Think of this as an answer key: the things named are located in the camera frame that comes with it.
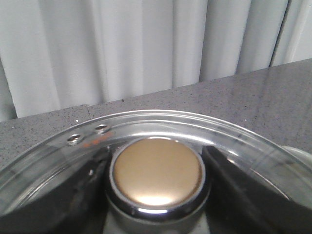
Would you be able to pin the glass pot lid gold knob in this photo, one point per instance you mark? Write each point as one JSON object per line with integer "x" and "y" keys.
{"x": 157, "y": 181}

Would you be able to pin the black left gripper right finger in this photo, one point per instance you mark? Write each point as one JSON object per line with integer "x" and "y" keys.
{"x": 241, "y": 205}

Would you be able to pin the white pleated curtain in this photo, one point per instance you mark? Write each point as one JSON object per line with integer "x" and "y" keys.
{"x": 56, "y": 54}

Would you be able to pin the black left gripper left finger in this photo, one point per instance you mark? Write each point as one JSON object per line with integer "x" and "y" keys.
{"x": 76, "y": 206}

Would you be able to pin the pale green electric cooking pot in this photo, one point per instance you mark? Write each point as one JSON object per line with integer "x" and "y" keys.
{"x": 301, "y": 160}

